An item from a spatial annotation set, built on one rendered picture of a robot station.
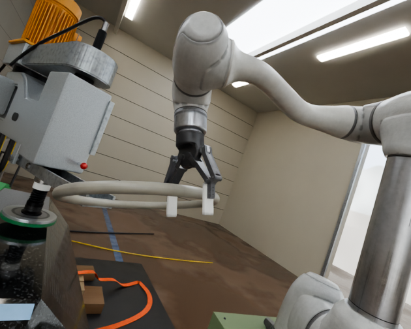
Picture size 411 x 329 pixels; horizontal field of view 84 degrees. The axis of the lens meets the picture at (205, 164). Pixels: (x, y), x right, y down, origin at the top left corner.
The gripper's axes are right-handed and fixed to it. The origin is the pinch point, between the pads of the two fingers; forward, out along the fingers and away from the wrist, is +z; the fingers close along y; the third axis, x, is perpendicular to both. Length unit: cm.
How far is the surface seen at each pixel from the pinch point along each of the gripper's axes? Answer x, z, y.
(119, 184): 16.0, -5.1, 4.6
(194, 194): -0.7, -4.0, -1.5
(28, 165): 24, -23, 86
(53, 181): 17, -13, 64
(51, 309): 15, 28, 44
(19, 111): 31, -54, 101
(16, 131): 30, -42, 98
